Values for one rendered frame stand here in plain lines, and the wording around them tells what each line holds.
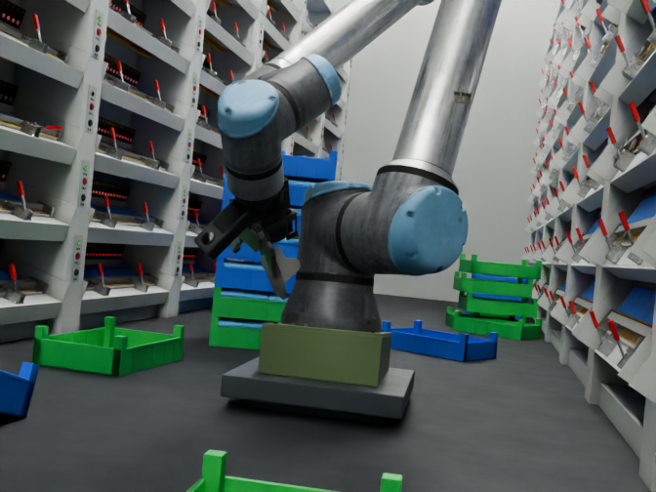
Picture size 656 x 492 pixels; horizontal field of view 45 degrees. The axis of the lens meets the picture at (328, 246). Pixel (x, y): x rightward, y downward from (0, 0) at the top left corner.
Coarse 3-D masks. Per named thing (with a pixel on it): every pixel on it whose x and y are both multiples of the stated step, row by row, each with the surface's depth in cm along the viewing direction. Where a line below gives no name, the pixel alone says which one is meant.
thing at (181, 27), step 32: (160, 0) 277; (160, 32) 277; (192, 32) 274; (160, 64) 276; (192, 64) 276; (160, 128) 276; (192, 128) 281; (160, 192) 276; (128, 256) 278; (160, 256) 275
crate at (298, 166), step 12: (288, 156) 218; (300, 156) 218; (336, 156) 219; (288, 168) 218; (300, 168) 218; (312, 168) 218; (324, 168) 219; (300, 180) 230; (312, 180) 226; (324, 180) 222
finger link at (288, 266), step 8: (264, 256) 132; (280, 256) 134; (264, 264) 134; (280, 264) 134; (288, 264) 135; (296, 264) 136; (288, 272) 135; (272, 280) 134; (280, 280) 134; (272, 288) 135; (280, 288) 134; (280, 296) 136
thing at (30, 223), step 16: (0, 160) 201; (0, 176) 203; (0, 192) 200; (16, 192) 209; (32, 192) 208; (0, 208) 185; (16, 208) 188; (32, 208) 200; (48, 208) 205; (64, 208) 206; (0, 224) 177; (16, 224) 183; (32, 224) 189; (48, 224) 196; (64, 224) 204; (48, 240) 199
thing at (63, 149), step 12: (0, 108) 201; (12, 108) 206; (24, 108) 209; (36, 120) 208; (48, 120) 207; (0, 132) 174; (12, 132) 178; (60, 132) 204; (72, 132) 206; (0, 144) 176; (12, 144) 179; (24, 144) 184; (36, 144) 188; (48, 144) 193; (60, 144) 197; (72, 144) 206; (36, 156) 190; (48, 156) 195; (60, 156) 199; (72, 156) 205
